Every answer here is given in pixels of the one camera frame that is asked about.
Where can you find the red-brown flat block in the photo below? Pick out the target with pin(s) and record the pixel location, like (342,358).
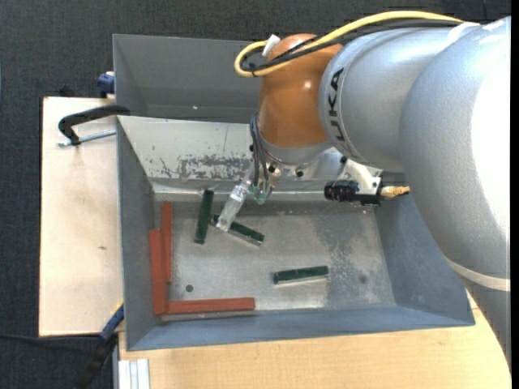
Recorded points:
(211,305)
(166,241)
(157,274)

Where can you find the black cylinder on white bracket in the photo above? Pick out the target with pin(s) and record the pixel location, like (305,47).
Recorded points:
(341,191)

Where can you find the grey metal bin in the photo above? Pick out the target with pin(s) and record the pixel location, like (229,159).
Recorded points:
(284,253)

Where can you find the pale wood flat board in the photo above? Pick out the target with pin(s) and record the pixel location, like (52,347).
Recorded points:
(77,217)

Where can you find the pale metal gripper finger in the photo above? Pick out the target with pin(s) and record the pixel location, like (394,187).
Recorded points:
(237,209)
(229,209)

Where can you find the dark green flat block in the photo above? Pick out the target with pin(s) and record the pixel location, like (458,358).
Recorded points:
(247,232)
(300,274)
(204,217)

